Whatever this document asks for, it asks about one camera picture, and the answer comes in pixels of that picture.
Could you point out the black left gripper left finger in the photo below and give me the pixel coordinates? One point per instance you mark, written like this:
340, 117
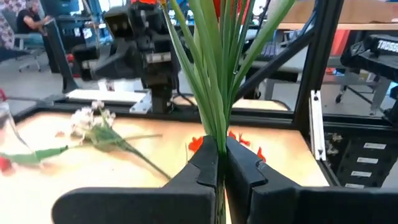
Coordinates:
140, 205

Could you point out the white purple patterned cloth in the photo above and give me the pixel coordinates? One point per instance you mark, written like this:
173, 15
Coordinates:
6, 28

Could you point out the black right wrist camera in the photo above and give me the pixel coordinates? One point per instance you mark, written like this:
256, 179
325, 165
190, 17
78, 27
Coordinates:
119, 23

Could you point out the black table frame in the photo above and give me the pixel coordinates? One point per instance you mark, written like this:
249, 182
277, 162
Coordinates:
314, 62

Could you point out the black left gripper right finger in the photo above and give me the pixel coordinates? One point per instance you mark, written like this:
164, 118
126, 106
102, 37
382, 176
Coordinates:
311, 205

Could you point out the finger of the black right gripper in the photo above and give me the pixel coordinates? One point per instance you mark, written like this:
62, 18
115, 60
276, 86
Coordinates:
85, 54

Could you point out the black Trossen robot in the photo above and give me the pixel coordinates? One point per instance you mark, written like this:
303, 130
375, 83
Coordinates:
373, 56

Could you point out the grey office chair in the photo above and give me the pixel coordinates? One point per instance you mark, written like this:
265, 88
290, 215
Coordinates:
29, 46

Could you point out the grey rolling table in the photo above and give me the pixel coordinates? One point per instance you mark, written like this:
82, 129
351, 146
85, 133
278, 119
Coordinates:
377, 93

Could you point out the person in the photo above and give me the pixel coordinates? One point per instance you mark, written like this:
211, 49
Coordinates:
29, 18

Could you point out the black crate with labels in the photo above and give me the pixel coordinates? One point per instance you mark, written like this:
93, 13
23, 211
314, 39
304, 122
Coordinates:
363, 161

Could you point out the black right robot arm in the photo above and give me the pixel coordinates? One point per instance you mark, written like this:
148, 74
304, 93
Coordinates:
158, 74

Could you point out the wooden workbench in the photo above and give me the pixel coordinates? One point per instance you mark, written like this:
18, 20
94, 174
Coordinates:
342, 14

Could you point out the red flower bunch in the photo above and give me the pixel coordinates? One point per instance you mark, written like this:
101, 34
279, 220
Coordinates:
195, 144
214, 93

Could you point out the red tulip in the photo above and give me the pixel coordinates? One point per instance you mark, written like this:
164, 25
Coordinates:
46, 153

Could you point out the pale blue flower bunch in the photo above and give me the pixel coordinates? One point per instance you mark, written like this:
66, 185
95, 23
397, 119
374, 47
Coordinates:
102, 135

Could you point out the silver frame bracket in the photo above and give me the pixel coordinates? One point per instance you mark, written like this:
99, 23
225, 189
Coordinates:
317, 124

